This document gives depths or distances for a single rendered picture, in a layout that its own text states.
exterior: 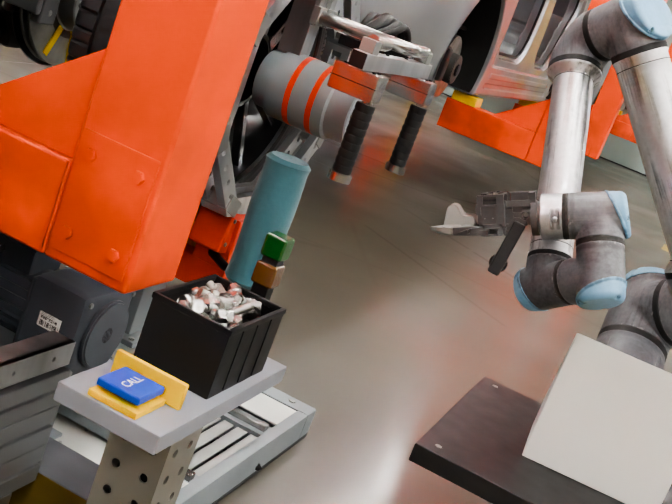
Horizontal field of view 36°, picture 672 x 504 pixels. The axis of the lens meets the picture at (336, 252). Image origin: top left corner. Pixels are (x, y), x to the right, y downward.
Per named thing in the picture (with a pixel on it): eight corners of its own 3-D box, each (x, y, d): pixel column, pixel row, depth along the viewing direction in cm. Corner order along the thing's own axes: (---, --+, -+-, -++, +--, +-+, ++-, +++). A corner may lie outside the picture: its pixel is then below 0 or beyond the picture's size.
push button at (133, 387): (120, 378, 149) (125, 365, 149) (161, 400, 148) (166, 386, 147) (93, 390, 143) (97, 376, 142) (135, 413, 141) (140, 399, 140)
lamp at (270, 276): (259, 277, 179) (266, 256, 178) (279, 287, 178) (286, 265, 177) (249, 280, 175) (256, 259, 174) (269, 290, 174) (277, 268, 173)
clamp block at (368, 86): (335, 86, 190) (345, 58, 189) (379, 104, 188) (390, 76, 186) (325, 85, 186) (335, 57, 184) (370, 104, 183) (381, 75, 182)
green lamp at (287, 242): (268, 250, 178) (276, 229, 177) (288, 260, 177) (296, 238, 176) (258, 253, 174) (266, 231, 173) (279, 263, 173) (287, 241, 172)
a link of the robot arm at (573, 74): (543, 18, 232) (501, 302, 207) (588, -3, 222) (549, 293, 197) (578, 43, 237) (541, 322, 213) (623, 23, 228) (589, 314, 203)
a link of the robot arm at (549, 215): (565, 236, 207) (562, 243, 197) (540, 236, 208) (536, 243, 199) (564, 190, 205) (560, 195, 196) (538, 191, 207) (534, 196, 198)
